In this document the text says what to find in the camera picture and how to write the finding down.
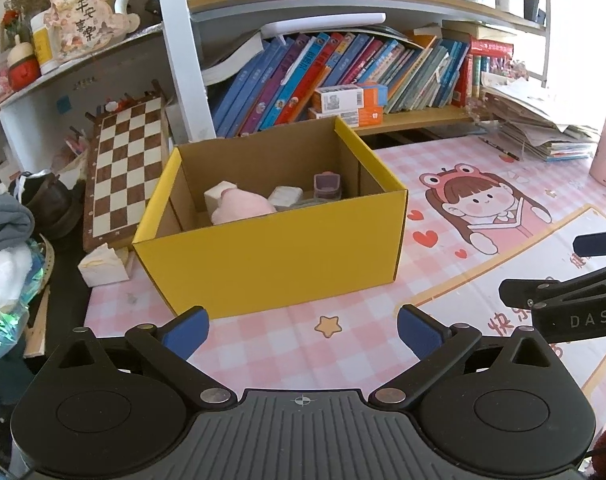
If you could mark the white foam cube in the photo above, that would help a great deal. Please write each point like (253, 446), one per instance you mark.
(217, 194)

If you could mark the pink plush toy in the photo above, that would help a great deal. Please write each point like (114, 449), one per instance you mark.
(243, 207)

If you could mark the wooden slat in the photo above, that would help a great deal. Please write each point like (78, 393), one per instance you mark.
(37, 330)

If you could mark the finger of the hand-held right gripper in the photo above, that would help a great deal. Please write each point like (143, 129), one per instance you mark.
(600, 243)
(543, 292)

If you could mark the thick red book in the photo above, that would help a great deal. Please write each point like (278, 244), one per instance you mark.
(490, 49)

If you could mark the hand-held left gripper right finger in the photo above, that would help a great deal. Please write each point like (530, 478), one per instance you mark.
(418, 332)

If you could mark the white orange blue carton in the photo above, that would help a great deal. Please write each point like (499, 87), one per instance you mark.
(338, 97)

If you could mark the yellow cardboard box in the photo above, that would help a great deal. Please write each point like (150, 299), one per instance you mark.
(263, 260)

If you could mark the wooden chessboard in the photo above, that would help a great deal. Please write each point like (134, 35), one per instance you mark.
(125, 170)

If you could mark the row of books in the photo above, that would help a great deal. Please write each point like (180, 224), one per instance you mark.
(283, 75)

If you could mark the stack of papers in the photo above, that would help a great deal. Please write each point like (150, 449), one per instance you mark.
(533, 120)

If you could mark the folded grey clothes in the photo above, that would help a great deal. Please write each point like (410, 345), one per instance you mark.
(5, 220)

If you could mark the rabbit ornament plaque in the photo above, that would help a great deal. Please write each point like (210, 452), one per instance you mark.
(88, 20)

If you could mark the white charger plug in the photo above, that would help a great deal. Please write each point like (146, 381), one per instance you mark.
(285, 195)

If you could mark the dark pencil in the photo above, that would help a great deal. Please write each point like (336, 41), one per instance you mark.
(500, 149)

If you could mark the thick white paperback book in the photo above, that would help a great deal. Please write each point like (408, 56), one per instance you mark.
(233, 60)

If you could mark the white light bar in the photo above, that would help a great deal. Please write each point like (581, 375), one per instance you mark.
(323, 24)

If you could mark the white bookshelf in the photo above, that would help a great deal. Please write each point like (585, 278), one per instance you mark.
(183, 60)

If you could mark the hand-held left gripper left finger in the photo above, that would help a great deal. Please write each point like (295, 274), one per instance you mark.
(188, 332)

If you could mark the iridescent plastic bag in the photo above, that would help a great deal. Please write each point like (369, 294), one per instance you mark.
(3, 325)

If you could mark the black small box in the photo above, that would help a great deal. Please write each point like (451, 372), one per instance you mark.
(531, 10)

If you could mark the grey purple toy truck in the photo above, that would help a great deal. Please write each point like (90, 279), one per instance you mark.
(327, 187)

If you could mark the red apple figurine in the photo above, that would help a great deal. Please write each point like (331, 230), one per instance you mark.
(23, 70)

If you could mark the white yellow bottle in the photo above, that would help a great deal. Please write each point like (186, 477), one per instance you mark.
(43, 45)

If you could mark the white tissue pack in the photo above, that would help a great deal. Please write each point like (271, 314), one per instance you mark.
(103, 267)

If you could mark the pink cartoon desk mat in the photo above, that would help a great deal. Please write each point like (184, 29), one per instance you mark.
(458, 270)

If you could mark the pink beaded ornament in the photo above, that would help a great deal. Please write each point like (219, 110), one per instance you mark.
(475, 107)

